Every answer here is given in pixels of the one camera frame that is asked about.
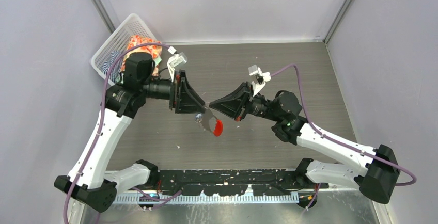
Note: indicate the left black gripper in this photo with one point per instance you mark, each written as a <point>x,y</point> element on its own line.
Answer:
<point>183,96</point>

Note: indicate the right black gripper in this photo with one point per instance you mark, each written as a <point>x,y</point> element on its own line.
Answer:
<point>233,105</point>

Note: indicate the red handled metal keyring holder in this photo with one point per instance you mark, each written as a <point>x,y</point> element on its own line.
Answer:
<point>209,122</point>

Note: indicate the blue tagged key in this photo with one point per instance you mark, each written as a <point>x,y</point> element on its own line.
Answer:
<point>198,117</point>

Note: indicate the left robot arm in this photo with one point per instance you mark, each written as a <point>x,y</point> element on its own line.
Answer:
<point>87,181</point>

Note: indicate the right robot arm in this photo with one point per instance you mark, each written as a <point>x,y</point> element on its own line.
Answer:
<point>371,170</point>

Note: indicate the orange floral cloth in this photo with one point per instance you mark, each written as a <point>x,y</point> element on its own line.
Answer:
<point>135,40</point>

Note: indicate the mint green cloth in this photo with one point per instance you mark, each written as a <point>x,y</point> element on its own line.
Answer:
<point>156,60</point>

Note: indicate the blue striped cloth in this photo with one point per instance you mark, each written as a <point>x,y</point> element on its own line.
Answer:
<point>115,73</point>

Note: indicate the white plastic basket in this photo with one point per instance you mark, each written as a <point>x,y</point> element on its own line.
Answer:
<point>118,42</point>

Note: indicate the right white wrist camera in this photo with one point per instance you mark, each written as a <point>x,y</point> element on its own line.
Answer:
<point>260,79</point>

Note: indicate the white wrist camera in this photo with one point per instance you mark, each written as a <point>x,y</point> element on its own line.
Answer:
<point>175,62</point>
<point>260,79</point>

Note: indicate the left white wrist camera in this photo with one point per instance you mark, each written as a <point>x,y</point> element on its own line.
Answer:
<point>175,62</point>

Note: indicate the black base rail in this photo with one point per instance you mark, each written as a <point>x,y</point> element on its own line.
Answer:
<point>263,182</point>

